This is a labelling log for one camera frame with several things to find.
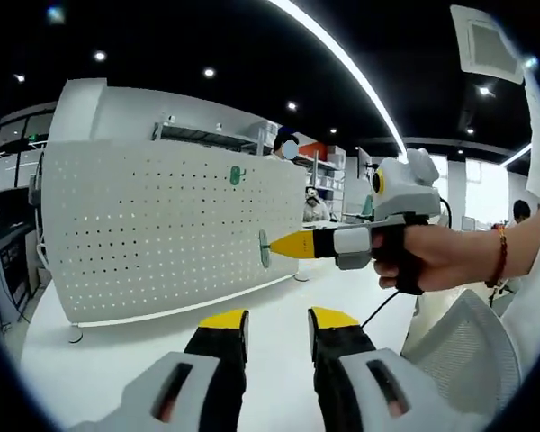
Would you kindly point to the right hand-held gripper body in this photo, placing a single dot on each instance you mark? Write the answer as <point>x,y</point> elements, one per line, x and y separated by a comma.
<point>409,189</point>

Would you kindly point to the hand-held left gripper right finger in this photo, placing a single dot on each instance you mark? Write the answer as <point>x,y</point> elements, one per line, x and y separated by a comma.
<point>337,382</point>

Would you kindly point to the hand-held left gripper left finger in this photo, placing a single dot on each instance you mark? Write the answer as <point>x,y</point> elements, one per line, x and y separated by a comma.
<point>216,382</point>

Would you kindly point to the green hook assembly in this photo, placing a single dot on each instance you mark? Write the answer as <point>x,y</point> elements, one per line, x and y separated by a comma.
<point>236,175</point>
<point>264,249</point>

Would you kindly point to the white perforated mounting plate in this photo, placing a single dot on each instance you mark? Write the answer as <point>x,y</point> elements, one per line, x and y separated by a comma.
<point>162,234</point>

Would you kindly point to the person's right hand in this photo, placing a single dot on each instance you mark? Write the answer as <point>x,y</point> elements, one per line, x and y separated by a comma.
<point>454,256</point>

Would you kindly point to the white ceiling light strip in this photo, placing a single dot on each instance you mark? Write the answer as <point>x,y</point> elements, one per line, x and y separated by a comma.
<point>400,141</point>

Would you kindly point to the white shelf with bins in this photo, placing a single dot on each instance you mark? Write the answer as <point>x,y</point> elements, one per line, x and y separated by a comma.
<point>326,184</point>

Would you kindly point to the grey mesh office chair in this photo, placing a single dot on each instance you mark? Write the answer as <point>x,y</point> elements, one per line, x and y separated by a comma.
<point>468,342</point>

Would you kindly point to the stack of translucent storage boxes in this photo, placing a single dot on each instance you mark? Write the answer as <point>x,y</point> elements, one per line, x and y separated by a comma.
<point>263,135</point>

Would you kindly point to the white ceiling air vent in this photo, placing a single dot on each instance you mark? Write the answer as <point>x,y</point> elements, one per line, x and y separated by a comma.
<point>490,45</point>

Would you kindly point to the grey metal shelf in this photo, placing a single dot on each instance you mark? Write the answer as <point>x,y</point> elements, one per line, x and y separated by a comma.
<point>198,135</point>

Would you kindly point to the round ceiling spotlights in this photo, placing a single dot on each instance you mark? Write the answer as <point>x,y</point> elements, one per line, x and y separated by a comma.
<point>209,72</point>

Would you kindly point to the black equipment cabinet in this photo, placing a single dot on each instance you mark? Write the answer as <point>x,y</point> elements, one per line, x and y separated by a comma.
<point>4,261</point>

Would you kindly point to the green exit sign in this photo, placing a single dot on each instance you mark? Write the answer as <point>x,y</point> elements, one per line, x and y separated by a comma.
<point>33,135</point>

